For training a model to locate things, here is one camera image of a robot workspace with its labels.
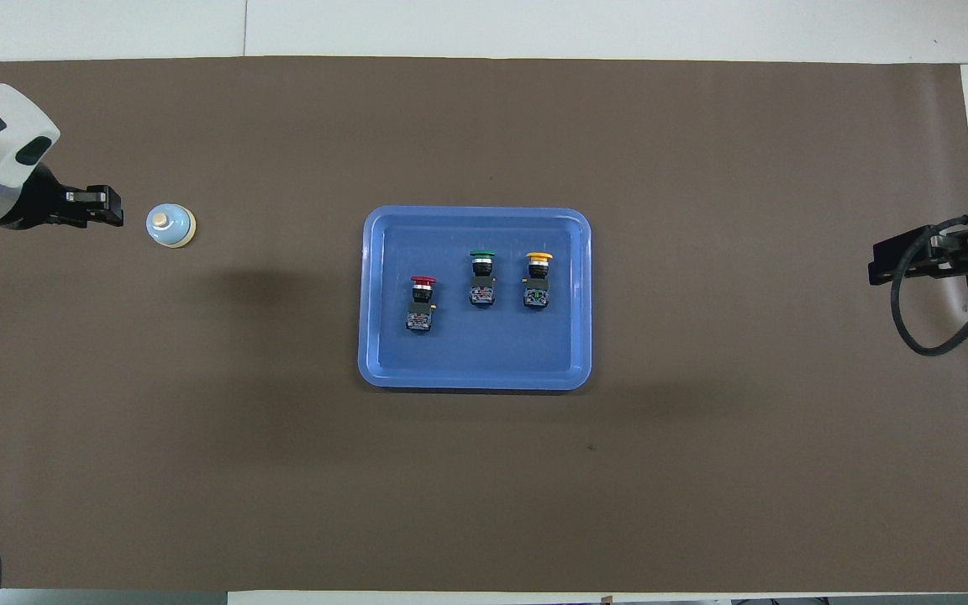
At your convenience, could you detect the light blue desk bell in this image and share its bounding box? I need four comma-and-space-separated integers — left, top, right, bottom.
145, 204, 197, 250

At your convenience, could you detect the red push button switch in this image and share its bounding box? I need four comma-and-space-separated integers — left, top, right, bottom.
405, 275, 438, 334

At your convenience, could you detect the blue plastic tray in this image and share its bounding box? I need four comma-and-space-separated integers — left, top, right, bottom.
357, 206, 592, 391

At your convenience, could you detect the yellow push button switch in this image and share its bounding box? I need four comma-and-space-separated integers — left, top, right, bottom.
522, 251, 555, 311

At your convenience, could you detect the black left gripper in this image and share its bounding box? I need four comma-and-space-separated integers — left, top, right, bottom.
0, 161, 125, 233

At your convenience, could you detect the green push button switch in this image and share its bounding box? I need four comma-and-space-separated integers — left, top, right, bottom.
467, 250, 497, 308

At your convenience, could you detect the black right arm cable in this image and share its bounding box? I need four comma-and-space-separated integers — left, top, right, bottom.
890, 215, 968, 357

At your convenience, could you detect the brown table mat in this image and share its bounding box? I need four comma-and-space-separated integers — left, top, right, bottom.
0, 56, 968, 593

